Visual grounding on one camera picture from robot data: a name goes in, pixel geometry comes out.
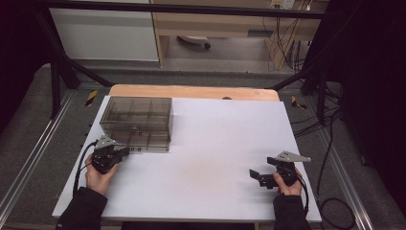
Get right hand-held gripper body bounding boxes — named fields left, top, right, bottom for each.
left=259, top=150, right=312, bottom=190

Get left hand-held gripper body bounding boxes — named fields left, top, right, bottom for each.
left=91, top=134, right=124, bottom=175

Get smoky transparent compartment drawer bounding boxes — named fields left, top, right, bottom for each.
left=106, top=128, right=170, bottom=153

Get smoky transparent drawer cabinet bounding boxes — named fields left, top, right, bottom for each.
left=99, top=96, right=174, bottom=143

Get person's right hand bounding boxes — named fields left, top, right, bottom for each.
left=273, top=171, right=304, bottom=196

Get person's left hand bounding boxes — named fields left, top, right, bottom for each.
left=85, top=154, right=120, bottom=196

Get white board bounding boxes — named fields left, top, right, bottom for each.
left=52, top=95, right=323, bottom=223

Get yellow black tape strip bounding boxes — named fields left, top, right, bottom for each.
left=84, top=89, right=99, bottom=107
left=290, top=95, right=308, bottom=110

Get black metal stand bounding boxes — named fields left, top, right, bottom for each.
left=271, top=57, right=329, bottom=127
left=33, top=9, right=114, bottom=120

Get light wooden table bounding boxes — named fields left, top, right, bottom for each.
left=108, top=83, right=281, bottom=103

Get white cabinet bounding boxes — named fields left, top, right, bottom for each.
left=49, top=8, right=160, bottom=62

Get black curtain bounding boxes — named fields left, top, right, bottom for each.
left=0, top=0, right=61, bottom=132
left=305, top=0, right=406, bottom=219

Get chair base with caster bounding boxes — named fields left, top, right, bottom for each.
left=176, top=34, right=212, bottom=51

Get wooden desk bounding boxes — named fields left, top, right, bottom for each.
left=149, top=0, right=329, bottom=70

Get white power strip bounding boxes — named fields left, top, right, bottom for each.
left=269, top=0, right=296, bottom=11

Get left hand-held gripper black cable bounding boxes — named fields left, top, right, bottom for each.
left=72, top=140, right=99, bottom=196

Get hand-held gripper black cable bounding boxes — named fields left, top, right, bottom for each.
left=296, top=173, right=310, bottom=219
left=72, top=140, right=99, bottom=196

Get right hand-held gripper black cable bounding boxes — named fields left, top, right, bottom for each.
left=296, top=173, right=310, bottom=219

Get black looped floor cable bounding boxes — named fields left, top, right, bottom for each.
left=315, top=108, right=357, bottom=230

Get bundle of black floor cables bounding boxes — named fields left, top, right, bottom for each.
left=288, top=92, right=344, bottom=138

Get aluminium rail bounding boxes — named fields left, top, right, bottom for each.
left=0, top=90, right=78, bottom=221
left=314, top=124, right=374, bottom=230

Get hanging desk wires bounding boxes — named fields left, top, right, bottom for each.
left=261, top=9, right=315, bottom=73

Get black frame crossbar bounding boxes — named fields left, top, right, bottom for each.
left=41, top=0, right=346, bottom=20

